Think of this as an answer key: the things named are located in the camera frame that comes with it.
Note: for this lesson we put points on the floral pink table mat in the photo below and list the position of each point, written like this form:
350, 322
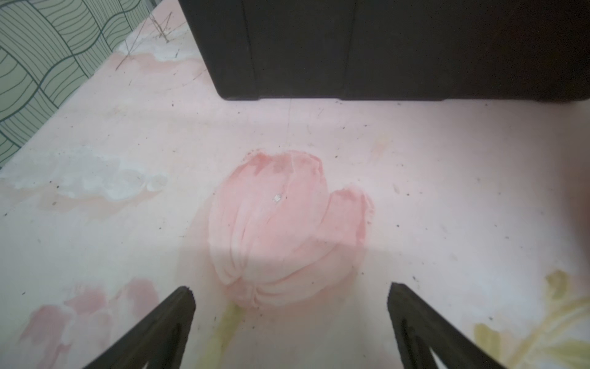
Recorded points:
288, 219

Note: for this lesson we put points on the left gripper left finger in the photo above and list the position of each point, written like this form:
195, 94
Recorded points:
158, 340

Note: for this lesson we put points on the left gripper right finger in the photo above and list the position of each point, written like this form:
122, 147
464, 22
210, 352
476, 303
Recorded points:
423, 334

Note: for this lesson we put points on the yellow black toolbox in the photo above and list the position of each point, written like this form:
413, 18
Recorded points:
394, 50

